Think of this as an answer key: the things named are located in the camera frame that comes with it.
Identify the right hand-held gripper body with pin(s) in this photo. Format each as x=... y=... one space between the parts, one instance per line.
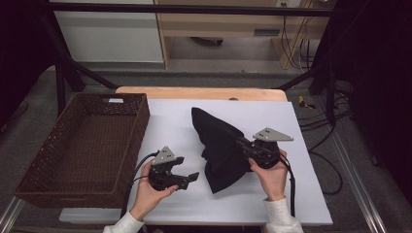
x=272 y=135

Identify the light wooden desk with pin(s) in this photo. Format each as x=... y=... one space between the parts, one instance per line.
x=210 y=22

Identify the person's right hand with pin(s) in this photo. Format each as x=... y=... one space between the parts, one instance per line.
x=273 y=183

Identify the brown wicker basket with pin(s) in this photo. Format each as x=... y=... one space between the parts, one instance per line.
x=90 y=152

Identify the yellow and black tape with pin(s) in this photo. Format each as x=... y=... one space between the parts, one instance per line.
x=304 y=103

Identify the white cabinet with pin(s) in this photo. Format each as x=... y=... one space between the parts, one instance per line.
x=113 y=35

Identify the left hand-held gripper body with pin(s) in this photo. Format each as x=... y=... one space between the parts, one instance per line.
x=163 y=157

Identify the black knit vest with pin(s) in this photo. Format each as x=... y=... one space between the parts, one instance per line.
x=220 y=152

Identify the person's left hand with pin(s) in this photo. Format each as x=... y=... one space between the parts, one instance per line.
x=147 y=200

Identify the white foam board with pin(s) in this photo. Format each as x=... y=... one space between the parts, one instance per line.
x=291 y=194

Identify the aluminium floor rail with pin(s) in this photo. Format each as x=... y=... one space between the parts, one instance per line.
x=367 y=210
x=9 y=216

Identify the black metal stand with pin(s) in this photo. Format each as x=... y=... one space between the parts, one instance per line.
x=94 y=76
x=330 y=97

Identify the white wall socket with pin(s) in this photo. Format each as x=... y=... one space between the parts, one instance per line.
x=285 y=3

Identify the black horizontal frame bar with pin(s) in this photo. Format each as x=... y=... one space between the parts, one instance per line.
x=194 y=9

